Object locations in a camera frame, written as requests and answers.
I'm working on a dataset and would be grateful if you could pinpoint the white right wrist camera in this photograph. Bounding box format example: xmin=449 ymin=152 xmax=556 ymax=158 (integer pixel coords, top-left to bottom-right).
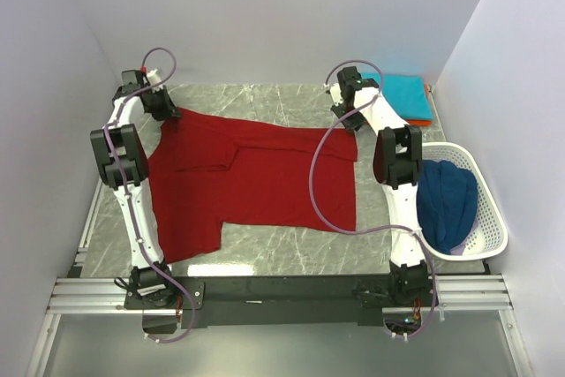
xmin=325 ymin=83 xmax=343 ymax=105

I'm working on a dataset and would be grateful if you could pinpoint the lavender t shirt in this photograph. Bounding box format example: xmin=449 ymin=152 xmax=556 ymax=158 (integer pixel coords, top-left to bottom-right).
xmin=450 ymin=242 xmax=466 ymax=255

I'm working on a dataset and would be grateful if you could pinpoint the folded turquoise t shirt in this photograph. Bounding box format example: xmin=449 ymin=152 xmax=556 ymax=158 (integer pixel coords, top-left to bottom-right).
xmin=383 ymin=74 xmax=424 ymax=121

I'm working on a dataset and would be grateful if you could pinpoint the red t shirt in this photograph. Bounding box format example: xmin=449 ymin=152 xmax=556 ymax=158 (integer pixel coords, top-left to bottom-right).
xmin=148 ymin=109 xmax=358 ymax=262

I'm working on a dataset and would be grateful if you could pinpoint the navy blue t shirt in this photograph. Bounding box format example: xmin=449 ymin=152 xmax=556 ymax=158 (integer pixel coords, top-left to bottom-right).
xmin=417 ymin=160 xmax=478 ymax=255

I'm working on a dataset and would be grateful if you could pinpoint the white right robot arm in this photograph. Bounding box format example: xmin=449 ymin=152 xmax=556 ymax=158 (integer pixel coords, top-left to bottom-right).
xmin=327 ymin=60 xmax=431 ymax=305

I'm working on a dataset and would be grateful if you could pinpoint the white plastic laundry basket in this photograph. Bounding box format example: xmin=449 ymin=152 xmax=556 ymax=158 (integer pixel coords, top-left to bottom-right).
xmin=423 ymin=141 xmax=509 ymax=262

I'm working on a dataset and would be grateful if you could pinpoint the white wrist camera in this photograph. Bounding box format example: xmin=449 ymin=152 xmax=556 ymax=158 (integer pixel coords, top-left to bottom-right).
xmin=325 ymin=83 xmax=343 ymax=105
xmin=139 ymin=66 xmax=162 ymax=87

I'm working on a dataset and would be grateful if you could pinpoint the folded orange t shirt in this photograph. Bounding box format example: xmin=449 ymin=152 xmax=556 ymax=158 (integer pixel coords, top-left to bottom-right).
xmin=403 ymin=83 xmax=433 ymax=126

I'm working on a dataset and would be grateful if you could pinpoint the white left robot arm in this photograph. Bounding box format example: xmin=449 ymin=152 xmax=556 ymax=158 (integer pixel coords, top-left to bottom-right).
xmin=90 ymin=66 xmax=181 ymax=308

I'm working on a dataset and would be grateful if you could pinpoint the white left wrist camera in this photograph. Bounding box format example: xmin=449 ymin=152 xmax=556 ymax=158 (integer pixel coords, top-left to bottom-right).
xmin=139 ymin=66 xmax=162 ymax=87

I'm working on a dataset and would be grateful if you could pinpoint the black base crossbar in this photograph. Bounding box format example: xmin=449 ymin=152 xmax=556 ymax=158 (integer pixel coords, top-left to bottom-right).
xmin=114 ymin=274 xmax=437 ymax=333

